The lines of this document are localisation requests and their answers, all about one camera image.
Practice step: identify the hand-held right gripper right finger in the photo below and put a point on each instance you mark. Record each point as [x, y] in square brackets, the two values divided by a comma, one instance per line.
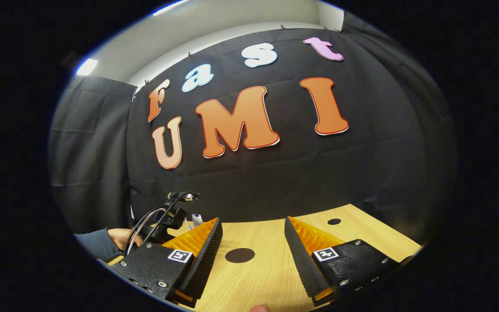
[303, 264]

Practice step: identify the dark brown round coaster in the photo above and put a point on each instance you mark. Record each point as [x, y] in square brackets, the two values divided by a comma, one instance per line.
[240, 255]

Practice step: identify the ceiling light strip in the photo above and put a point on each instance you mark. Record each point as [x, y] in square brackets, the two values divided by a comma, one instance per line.
[169, 7]

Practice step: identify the black backdrop cloth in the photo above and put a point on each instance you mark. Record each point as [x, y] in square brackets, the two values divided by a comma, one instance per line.
[297, 173]

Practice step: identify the wooden desktop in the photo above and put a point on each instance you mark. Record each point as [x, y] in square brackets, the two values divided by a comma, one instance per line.
[258, 277]

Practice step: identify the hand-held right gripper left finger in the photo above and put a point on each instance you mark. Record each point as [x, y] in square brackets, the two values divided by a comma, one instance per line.
[206, 260]

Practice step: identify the plain black cloth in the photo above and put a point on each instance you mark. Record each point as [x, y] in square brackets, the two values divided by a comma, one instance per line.
[89, 151]

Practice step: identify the ceiling light panel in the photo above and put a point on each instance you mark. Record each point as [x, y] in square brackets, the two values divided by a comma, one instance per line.
[87, 67]

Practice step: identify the white toothpaste tube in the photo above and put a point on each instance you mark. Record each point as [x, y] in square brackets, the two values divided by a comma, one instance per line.
[196, 220]

